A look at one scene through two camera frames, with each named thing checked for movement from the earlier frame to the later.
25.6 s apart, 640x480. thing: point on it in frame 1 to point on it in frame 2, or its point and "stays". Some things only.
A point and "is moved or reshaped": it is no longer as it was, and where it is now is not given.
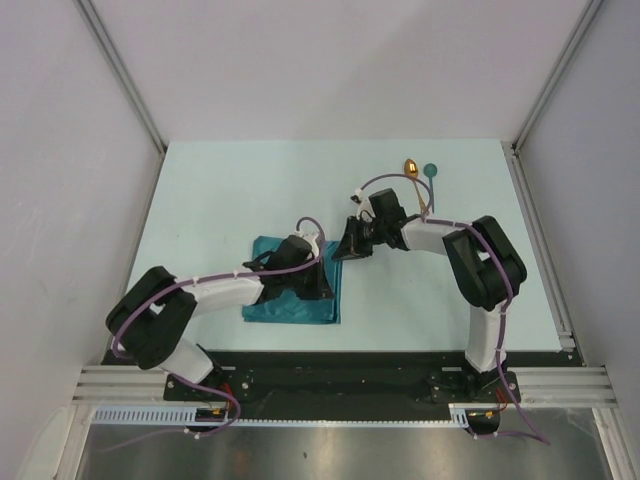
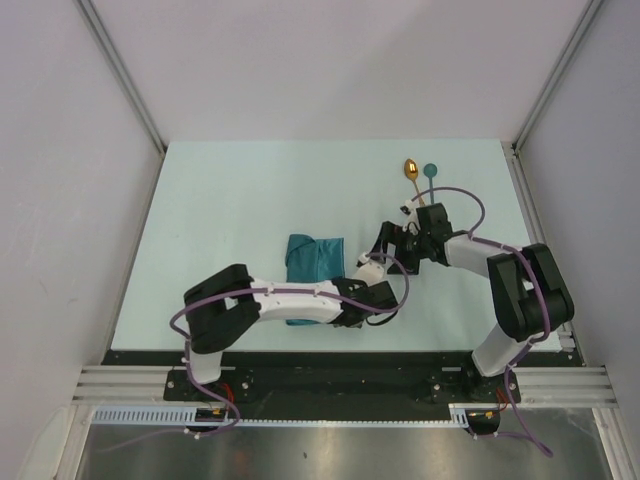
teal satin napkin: x=289 y=307 is moved or reshaped
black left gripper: x=320 y=288 to x=356 y=283
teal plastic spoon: x=430 y=170 stays
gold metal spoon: x=411 y=168 stays
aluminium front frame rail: x=547 y=386 stays
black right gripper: x=345 y=249 to x=394 y=234
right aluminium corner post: x=554 y=76 stays
